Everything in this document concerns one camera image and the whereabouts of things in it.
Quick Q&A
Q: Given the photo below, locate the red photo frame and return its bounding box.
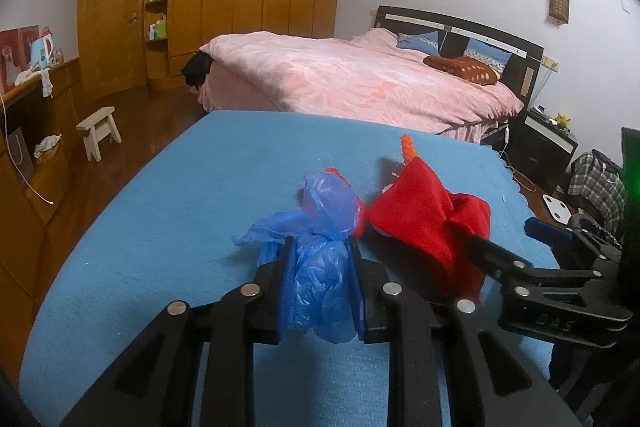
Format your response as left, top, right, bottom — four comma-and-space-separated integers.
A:
0, 25, 40, 95

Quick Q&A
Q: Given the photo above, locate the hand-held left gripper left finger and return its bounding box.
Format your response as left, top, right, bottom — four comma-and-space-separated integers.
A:
59, 237, 297, 427

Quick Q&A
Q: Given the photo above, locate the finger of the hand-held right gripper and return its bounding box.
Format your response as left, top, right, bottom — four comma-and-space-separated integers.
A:
466, 234, 533, 280
524, 213, 623, 258

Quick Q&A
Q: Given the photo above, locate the dark wooden bed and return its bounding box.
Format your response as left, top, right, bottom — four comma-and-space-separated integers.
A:
197, 5, 545, 145

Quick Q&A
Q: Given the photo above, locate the brown dotted pillow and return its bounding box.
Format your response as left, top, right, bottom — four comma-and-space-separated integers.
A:
423, 54, 502, 85

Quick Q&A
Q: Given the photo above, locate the blue plastic bag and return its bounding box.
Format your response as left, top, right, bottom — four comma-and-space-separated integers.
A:
232, 171, 367, 344

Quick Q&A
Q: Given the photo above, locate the small wooden stool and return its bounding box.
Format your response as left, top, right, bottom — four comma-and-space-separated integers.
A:
76, 106, 122, 162

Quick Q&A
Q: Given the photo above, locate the red fabric glove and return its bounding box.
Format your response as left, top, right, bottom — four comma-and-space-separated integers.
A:
362, 157, 492, 305

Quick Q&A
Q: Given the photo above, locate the white crumpled cloth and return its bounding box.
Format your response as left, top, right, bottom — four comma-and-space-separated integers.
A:
34, 133, 63, 158

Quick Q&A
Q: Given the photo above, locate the dark nightstand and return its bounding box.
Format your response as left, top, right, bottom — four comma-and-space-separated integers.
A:
507, 107, 581, 192

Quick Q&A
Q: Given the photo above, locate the white cable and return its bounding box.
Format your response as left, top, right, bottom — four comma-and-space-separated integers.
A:
0, 94, 56, 205

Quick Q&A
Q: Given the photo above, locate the blue pillow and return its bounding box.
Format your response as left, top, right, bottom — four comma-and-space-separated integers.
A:
462, 38, 513, 72
396, 31, 441, 55

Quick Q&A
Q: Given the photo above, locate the white bathroom scale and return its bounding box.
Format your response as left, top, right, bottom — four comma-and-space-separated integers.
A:
542, 194, 576, 225

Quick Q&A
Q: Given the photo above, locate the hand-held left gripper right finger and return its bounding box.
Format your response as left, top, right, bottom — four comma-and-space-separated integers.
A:
347, 237, 588, 427

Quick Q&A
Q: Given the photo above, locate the plaid shirt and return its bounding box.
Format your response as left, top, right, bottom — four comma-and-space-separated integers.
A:
567, 150, 626, 228

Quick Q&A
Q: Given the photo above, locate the wooden door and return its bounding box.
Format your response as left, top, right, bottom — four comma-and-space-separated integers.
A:
77, 0, 151, 100

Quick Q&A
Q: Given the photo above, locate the black cloth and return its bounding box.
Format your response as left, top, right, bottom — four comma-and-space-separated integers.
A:
181, 52, 211, 88

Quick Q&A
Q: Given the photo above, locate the blue and white kettle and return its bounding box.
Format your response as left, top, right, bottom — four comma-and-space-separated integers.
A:
30, 34, 55, 70

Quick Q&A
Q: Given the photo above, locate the blue tablecloth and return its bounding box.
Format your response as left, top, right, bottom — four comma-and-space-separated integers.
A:
19, 109, 593, 427

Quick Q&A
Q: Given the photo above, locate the wooden side cabinet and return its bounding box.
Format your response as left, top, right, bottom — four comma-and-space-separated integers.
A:
0, 57, 86, 308

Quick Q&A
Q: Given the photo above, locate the pink blanket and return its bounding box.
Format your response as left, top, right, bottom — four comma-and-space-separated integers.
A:
198, 28, 525, 142

